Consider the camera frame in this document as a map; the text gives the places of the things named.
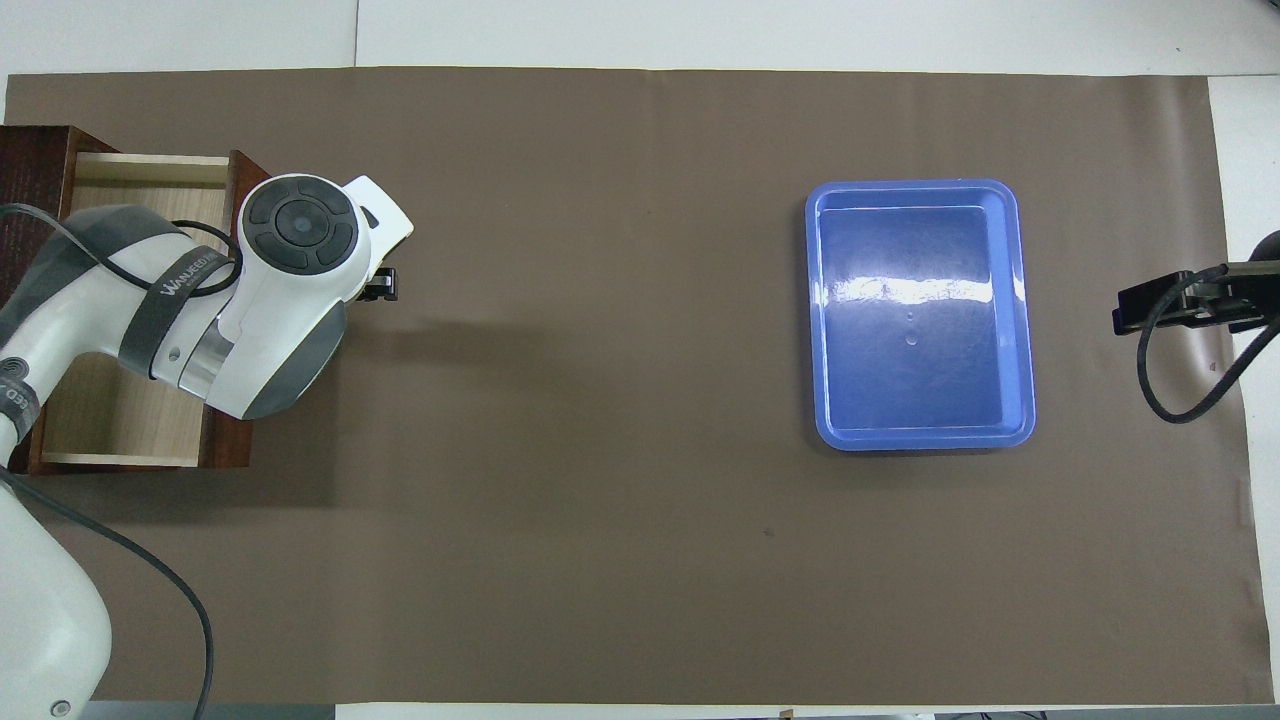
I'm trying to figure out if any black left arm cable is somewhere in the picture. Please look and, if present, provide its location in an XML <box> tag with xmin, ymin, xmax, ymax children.
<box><xmin>0</xmin><ymin>203</ymin><xmax>241</xmax><ymax>720</ymax></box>

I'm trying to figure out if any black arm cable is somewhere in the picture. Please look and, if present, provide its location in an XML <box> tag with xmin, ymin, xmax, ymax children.
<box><xmin>1137</xmin><ymin>270</ymin><xmax>1280</xmax><ymax>424</ymax></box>
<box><xmin>0</xmin><ymin>203</ymin><xmax>241</xmax><ymax>720</ymax></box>

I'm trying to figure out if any wooden drawer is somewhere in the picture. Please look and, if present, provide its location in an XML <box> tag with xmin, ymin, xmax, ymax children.
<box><xmin>28</xmin><ymin>150</ymin><xmax>271</xmax><ymax>473</ymax></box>

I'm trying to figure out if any blue plastic tray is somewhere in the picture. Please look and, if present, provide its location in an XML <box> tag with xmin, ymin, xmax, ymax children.
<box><xmin>805</xmin><ymin>179</ymin><xmax>1037</xmax><ymax>452</ymax></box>

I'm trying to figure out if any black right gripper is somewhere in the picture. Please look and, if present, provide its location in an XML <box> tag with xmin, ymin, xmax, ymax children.
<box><xmin>1112</xmin><ymin>230</ymin><xmax>1280</xmax><ymax>337</ymax></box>

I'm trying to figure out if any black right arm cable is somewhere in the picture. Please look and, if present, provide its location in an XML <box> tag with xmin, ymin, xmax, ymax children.
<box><xmin>1137</xmin><ymin>270</ymin><xmax>1280</xmax><ymax>424</ymax></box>

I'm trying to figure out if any brown table mat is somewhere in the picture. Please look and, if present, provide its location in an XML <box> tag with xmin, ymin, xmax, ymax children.
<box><xmin>0</xmin><ymin>67</ymin><xmax>1276</xmax><ymax>706</ymax></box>

